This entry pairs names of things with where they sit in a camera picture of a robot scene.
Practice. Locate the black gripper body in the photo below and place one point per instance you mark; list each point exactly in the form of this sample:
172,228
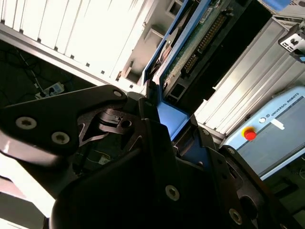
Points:
107,195

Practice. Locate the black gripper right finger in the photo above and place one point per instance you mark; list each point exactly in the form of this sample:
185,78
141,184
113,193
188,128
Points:
226,186

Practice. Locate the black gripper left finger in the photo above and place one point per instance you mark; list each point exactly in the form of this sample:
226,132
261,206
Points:
47,114

